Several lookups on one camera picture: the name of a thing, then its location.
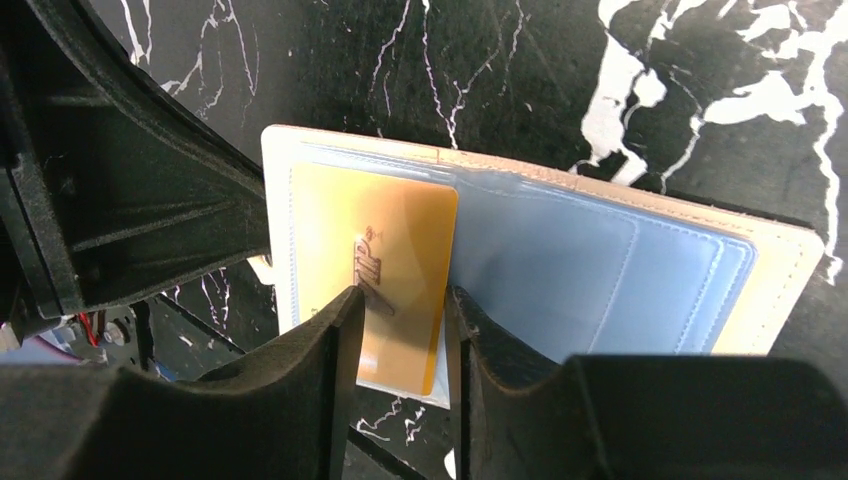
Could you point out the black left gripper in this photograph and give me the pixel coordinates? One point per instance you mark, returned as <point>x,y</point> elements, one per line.
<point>111,191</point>

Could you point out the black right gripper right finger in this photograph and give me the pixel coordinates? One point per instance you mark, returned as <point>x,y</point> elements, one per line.
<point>515,414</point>

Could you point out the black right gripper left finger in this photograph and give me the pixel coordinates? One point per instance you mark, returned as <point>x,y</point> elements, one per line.
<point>279,412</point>

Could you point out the beige card holder wallet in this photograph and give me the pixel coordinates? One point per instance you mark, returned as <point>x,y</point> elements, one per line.
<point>568,264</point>

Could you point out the gold credit card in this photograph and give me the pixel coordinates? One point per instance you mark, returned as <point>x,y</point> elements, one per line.
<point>390,236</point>

